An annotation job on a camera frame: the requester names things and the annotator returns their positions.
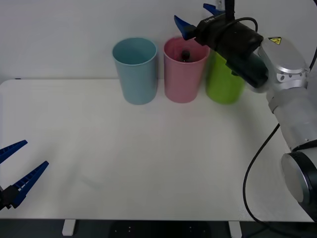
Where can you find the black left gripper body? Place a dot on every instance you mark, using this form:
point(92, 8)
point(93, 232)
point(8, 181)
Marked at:
point(2, 199)

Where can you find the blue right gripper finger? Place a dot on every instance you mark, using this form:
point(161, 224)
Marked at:
point(182, 26)
point(211, 8)

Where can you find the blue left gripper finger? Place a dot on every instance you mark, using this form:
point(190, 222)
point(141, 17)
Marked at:
point(11, 148)
point(27, 179)

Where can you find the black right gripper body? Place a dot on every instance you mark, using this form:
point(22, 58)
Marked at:
point(210, 31)

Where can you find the dark plastic bottle black cap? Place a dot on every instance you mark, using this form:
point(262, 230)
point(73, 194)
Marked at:
point(185, 55)

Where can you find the silver and black right arm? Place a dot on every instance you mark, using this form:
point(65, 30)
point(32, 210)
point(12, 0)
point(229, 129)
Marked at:
point(284, 81)

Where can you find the pink plastic bin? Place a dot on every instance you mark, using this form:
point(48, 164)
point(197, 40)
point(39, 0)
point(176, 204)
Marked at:
point(183, 79)

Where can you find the green plastic bin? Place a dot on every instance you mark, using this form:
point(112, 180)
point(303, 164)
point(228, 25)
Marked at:
point(221, 84)

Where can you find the white table leg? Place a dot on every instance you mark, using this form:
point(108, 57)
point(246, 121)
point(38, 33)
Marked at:
point(235, 229)
point(68, 227)

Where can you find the pale blue plastic bin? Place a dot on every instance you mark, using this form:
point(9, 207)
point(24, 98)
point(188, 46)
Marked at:
point(137, 74)

